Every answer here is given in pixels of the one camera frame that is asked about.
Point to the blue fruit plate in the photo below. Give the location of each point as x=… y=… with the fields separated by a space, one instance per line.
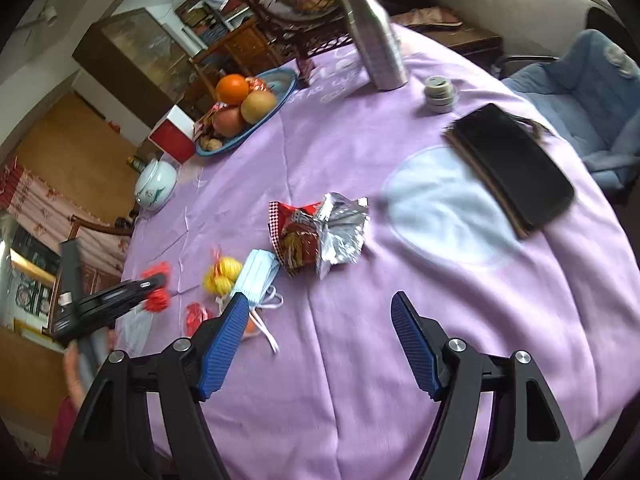
x=277 y=90

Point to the stack of grey tape rolls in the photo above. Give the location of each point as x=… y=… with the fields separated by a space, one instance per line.
x=440 y=94

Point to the red foil snack bag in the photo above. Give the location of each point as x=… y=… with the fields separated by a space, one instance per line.
x=310 y=235

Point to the white ceramic lidded jar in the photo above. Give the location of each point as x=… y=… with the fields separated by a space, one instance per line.
x=156 y=185

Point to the small red snack packet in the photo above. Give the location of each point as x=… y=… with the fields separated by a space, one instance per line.
x=207 y=117

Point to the yellow candy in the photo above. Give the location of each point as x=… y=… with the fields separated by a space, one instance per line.
x=222 y=275

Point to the red and white box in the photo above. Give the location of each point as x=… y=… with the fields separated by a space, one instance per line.
x=172 y=135

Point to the purple tablecloth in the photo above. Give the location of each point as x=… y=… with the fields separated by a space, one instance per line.
x=350 y=310

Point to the blue face mask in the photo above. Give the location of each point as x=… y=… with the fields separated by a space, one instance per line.
x=257 y=275

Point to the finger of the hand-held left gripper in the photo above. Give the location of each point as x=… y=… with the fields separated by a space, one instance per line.
x=120 y=300

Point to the metal bottle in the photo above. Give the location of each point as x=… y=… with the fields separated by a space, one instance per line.
x=377 y=35

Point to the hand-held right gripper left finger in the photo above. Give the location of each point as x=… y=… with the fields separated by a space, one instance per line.
x=222 y=345

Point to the orange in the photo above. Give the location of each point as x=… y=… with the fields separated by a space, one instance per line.
x=231 y=89

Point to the yellow pear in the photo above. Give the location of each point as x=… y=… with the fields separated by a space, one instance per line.
x=258 y=106

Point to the black leather wallet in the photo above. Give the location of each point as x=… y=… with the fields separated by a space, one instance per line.
x=515 y=165

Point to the red candy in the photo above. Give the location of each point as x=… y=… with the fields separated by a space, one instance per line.
x=196 y=317

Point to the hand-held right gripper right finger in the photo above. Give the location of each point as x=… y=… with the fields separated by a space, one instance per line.
x=415 y=345

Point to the walnut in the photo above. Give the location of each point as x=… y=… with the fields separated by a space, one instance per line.
x=214 y=144
x=204 y=139

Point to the red apple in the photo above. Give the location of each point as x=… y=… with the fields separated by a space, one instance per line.
x=228 y=122

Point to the blue cushioned chair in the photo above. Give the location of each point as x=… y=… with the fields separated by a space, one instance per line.
x=585 y=90

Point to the carved-back wooden chair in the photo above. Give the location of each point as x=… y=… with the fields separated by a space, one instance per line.
x=240 y=45

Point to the person's left hand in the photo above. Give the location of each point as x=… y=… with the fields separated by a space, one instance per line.
x=77 y=385

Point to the pink floral curtain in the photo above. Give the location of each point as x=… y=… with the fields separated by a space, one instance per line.
x=45 y=210

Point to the person's red clothing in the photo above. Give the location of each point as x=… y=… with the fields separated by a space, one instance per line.
x=62 y=430

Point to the glass-front wooden cabinet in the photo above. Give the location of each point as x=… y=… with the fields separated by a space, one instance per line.
x=135 y=60

